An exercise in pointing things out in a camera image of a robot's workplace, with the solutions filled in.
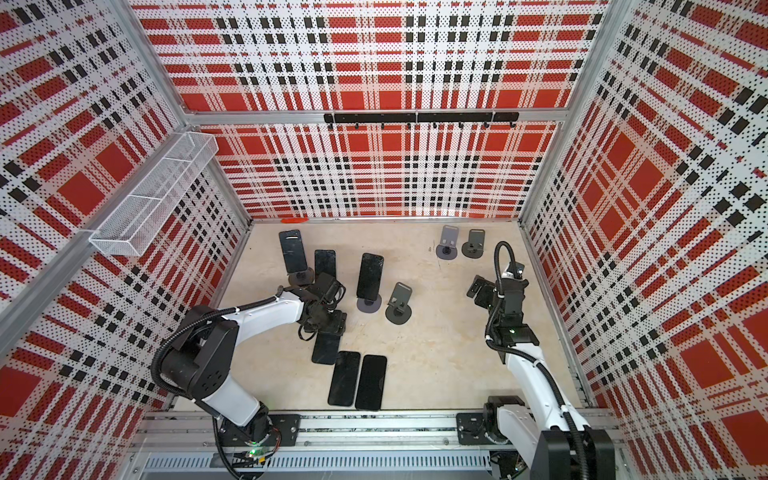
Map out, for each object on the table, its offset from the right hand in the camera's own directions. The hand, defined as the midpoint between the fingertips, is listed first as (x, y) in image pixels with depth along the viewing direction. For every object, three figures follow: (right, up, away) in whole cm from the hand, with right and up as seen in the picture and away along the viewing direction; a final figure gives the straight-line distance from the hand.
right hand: (491, 284), depth 84 cm
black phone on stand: (-62, +9, +14) cm, 64 cm away
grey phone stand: (-61, 0, +19) cm, 64 cm away
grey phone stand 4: (+1, +10, +24) cm, 26 cm away
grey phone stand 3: (-26, -9, +7) cm, 29 cm away
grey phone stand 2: (-36, -9, +12) cm, 39 cm away
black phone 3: (-47, -18, 0) cm, 51 cm away
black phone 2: (-35, +4, +7) cm, 36 cm away
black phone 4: (-34, -28, -2) cm, 44 cm away
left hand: (-47, -16, +7) cm, 50 cm away
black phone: (-50, +6, +9) cm, 51 cm away
